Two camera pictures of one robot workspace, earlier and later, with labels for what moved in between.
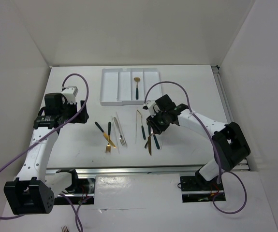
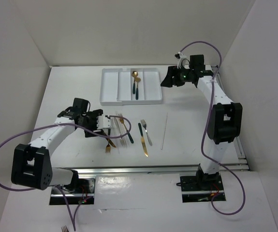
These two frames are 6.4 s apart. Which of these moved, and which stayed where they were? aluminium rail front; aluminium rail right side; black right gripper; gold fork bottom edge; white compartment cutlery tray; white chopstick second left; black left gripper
Moved: black right gripper; black left gripper
Stayed: white compartment cutlery tray; gold fork bottom edge; aluminium rail right side; white chopstick second left; aluminium rail front
